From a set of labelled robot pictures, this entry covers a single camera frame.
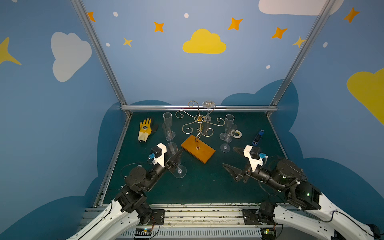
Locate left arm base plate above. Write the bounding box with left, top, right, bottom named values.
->
left=141, top=209, right=166, bottom=226

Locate aluminium frame post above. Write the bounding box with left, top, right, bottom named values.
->
left=266, top=0, right=337, bottom=119
left=71, top=0, right=127, bottom=107

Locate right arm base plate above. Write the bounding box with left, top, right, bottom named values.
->
left=242, top=209, right=275, bottom=225

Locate yellow black work glove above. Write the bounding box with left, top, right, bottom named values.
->
left=138, top=118, right=159, bottom=143

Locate aluminium rail base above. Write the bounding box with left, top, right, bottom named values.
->
left=73, top=203, right=335, bottom=240

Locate aluminium frame left post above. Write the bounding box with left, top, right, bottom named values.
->
left=71, top=0, right=127, bottom=107

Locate right circuit board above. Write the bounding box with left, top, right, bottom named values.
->
left=261, top=228, right=277, bottom=240

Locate wine glass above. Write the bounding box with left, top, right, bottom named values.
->
left=167, top=142, right=187, bottom=179
left=220, top=124, right=238, bottom=153
left=163, top=112, right=173, bottom=128
left=202, top=101, right=216, bottom=122
left=220, top=114, right=235, bottom=141
left=162, top=123, right=176, bottom=142

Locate aluminium frame back bar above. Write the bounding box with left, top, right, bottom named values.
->
left=121, top=105, right=278, bottom=112

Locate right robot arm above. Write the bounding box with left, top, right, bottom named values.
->
left=223, top=145, right=384, bottom=240

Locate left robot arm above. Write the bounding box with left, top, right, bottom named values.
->
left=69, top=150, right=183, bottom=240

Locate white tape roll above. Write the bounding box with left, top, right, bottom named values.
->
left=234, top=130, right=242, bottom=139

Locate aluminium frame right post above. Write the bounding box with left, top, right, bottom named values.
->
left=266, top=0, right=337, bottom=119

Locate left circuit board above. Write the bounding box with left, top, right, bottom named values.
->
left=133, top=229, right=156, bottom=239

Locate gold wire glass rack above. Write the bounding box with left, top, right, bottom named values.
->
left=176, top=101, right=225, bottom=164

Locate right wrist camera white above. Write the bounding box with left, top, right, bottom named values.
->
left=243, top=145, right=268, bottom=173

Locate circuit board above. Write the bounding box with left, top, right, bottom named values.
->
left=133, top=229, right=156, bottom=239
left=261, top=228, right=277, bottom=240

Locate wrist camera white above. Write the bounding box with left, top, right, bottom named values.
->
left=243, top=145, right=268, bottom=173
left=148, top=143, right=167, bottom=168

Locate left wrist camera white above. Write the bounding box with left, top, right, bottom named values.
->
left=148, top=143, right=167, bottom=168

